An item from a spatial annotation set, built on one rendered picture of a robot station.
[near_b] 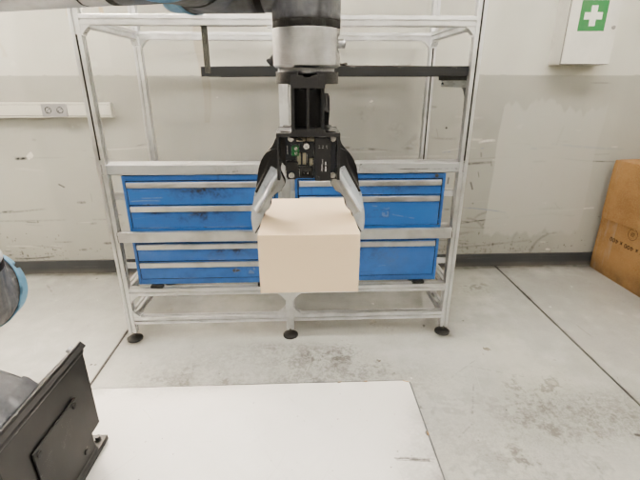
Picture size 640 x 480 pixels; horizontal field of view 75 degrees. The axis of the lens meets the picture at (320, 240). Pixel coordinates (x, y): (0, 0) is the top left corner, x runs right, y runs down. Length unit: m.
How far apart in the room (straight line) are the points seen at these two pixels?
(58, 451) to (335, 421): 0.44
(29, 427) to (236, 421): 0.34
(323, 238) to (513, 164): 2.75
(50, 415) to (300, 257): 0.43
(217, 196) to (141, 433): 1.35
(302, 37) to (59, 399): 0.59
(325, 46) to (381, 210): 1.62
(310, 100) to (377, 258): 1.70
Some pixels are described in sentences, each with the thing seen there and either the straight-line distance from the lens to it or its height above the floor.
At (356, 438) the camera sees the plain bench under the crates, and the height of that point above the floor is 0.70.
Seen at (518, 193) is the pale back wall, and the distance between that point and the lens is 3.25.
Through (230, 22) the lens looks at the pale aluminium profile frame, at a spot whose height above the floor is 1.51.
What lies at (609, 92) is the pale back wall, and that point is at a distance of 3.42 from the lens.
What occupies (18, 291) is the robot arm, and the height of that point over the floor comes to 0.97.
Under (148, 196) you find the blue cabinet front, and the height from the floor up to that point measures 0.78.
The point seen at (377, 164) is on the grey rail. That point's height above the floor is 0.93.
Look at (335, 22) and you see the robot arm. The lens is 0.49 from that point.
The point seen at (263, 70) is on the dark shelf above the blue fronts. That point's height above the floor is 1.33.
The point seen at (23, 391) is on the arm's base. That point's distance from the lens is 0.72.
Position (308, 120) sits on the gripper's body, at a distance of 0.46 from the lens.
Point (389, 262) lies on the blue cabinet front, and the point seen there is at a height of 0.42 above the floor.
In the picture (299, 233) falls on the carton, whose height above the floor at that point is 1.12.
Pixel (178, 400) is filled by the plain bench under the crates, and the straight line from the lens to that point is 0.92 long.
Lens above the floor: 1.29
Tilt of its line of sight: 21 degrees down
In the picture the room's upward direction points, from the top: straight up
